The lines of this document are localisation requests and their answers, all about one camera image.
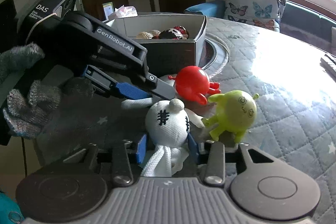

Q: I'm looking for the beige peanut toy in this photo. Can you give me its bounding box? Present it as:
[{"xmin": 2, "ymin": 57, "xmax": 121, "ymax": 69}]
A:
[{"xmin": 135, "ymin": 30, "xmax": 161, "ymax": 39}]

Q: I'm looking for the black-haired doll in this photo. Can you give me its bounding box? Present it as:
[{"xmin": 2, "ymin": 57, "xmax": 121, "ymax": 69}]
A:
[{"xmin": 158, "ymin": 26, "xmax": 189, "ymax": 40}]

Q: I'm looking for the butterfly print pillow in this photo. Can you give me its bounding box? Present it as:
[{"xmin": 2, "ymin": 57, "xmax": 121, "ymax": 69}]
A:
[{"xmin": 224, "ymin": 0, "xmax": 287, "ymax": 32}]

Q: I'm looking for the green alien toy figure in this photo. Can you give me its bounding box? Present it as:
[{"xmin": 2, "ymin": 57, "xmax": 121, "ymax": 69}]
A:
[{"xmin": 202, "ymin": 90, "xmax": 259, "ymax": 143}]

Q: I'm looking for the white plush rabbit doll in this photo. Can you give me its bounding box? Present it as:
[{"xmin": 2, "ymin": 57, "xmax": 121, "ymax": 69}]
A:
[{"xmin": 121, "ymin": 97, "xmax": 205, "ymax": 177}]

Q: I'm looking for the red alien toy figure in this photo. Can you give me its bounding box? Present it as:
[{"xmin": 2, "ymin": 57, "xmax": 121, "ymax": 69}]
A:
[{"xmin": 168, "ymin": 66, "xmax": 221, "ymax": 105}]

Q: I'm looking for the tissue pack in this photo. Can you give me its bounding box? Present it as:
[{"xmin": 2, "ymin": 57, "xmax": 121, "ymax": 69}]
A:
[{"xmin": 108, "ymin": 6, "xmax": 138, "ymax": 20}]

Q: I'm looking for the blue sofa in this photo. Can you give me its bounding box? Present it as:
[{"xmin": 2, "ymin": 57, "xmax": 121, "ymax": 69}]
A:
[{"xmin": 185, "ymin": 0, "xmax": 335, "ymax": 55}]

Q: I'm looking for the black white cardboard box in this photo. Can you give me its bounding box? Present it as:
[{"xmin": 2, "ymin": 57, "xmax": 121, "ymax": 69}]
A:
[{"xmin": 106, "ymin": 13, "xmax": 207, "ymax": 77}]

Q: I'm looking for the grey gloved left hand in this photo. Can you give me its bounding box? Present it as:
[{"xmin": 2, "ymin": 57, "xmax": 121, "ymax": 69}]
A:
[{"xmin": 1, "ymin": 43, "xmax": 95, "ymax": 139}]

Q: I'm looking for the quilted star table cover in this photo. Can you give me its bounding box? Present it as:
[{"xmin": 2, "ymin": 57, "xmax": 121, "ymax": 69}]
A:
[{"xmin": 34, "ymin": 19, "xmax": 335, "ymax": 223}]

